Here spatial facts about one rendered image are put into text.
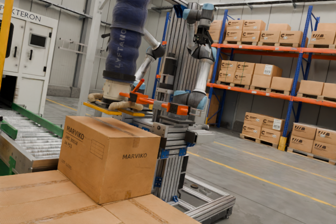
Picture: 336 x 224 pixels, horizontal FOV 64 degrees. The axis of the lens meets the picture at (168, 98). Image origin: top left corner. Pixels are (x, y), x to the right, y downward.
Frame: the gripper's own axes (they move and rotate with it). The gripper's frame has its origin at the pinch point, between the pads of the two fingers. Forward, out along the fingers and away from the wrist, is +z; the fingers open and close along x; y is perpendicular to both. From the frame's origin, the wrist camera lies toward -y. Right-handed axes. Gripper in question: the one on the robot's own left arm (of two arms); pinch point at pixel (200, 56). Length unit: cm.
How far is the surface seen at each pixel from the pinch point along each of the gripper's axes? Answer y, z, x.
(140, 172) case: 28, 81, -10
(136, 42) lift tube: 32.6, -1.0, -30.2
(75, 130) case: 51, 64, -55
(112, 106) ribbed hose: 46, 42, -26
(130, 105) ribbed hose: 35, 40, -23
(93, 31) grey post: -140, -51, -350
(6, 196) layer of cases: 93, 98, -44
